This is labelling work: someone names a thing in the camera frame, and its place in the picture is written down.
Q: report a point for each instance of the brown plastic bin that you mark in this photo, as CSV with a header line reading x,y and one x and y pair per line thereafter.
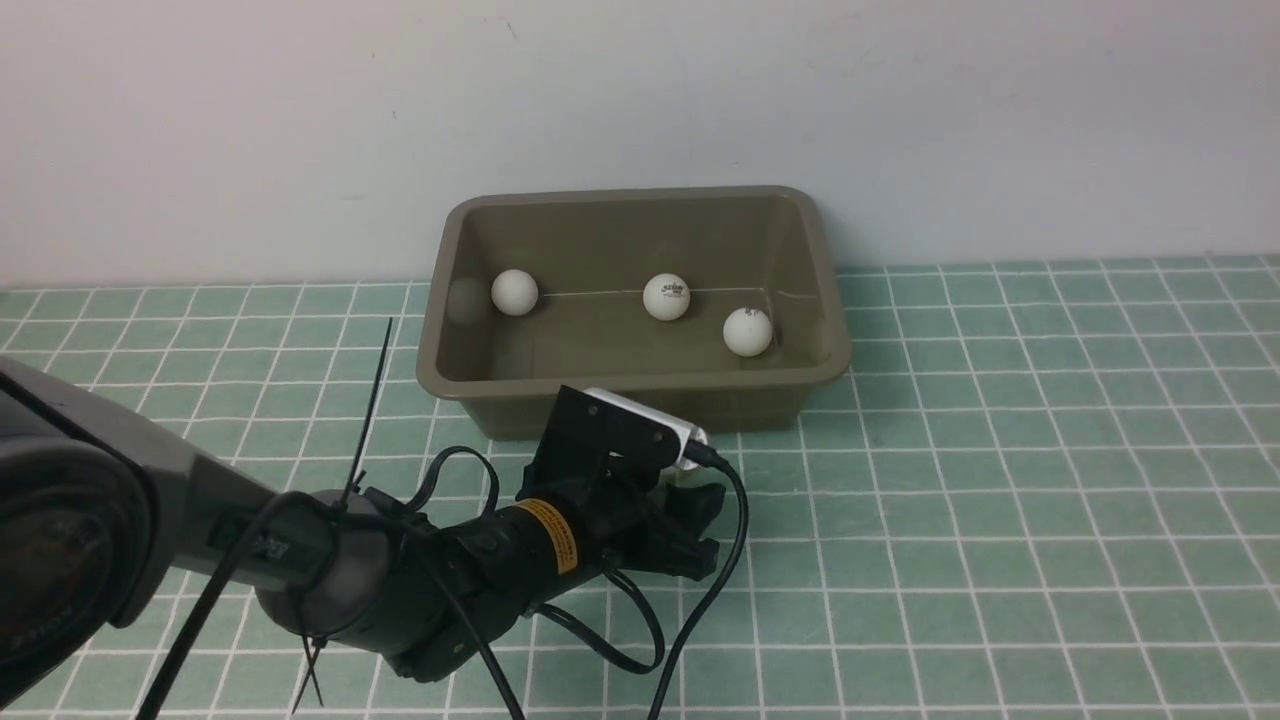
x,y
591,253

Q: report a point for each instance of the black cable tie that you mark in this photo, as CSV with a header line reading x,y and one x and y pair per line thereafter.
x,y
368,410

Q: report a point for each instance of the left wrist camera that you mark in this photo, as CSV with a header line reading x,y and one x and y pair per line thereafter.
x,y
591,432

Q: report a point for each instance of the white ping-pong ball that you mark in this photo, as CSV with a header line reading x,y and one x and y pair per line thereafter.
x,y
514,292
747,332

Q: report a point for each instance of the white ping-pong ball DHS logo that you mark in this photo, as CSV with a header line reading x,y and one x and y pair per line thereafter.
x,y
666,297

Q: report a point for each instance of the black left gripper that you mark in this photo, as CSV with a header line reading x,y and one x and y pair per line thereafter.
x,y
556,538

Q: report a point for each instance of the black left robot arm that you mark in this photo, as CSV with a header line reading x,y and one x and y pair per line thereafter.
x,y
100,503

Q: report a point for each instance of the green checkered tablecloth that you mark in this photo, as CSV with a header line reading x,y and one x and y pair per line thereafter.
x,y
1043,490

